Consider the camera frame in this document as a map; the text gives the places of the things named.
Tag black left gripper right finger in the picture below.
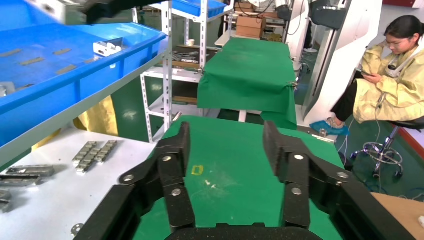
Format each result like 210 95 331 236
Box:
263 120 416 240

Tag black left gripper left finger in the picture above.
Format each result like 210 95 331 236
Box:
74 121 197 240

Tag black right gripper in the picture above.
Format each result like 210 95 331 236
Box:
82 0 157 25

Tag pile of grey metal parts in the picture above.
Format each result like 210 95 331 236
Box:
171 49 200 64

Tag woman's bare hand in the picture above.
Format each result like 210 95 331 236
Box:
361 72 384 85

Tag green table cloth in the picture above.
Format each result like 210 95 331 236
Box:
132 114 346 240
197 37 298 131

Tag blue shoe cover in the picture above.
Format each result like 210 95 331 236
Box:
309 117 351 137

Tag blue plastic bin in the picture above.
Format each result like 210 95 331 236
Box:
171 0 228 18
0 22 168 147

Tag white metal shelving unit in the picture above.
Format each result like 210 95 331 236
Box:
131 0 233 144

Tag black stool chrome base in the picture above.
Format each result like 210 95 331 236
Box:
350 115 424 180

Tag brown wooden board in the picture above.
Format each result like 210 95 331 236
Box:
370 191 424 240

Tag brown cardboard box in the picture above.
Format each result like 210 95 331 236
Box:
235 15 267 39

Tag seated woman yellow coat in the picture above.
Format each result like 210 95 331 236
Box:
330 14 424 131

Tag white robot machine body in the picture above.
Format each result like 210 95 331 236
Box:
285 0 386 127

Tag white neck headset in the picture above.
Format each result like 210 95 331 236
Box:
385 45 424 79

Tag boxy sheet metal bracket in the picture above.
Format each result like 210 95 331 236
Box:
93 37 124 58

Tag small notched metal rail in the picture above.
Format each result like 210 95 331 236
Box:
6 164 56 178
75 147 101 174
0 174 43 187
71 141 99 166
95 139 119 164

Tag white floor cable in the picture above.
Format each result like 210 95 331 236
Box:
340 92 386 194

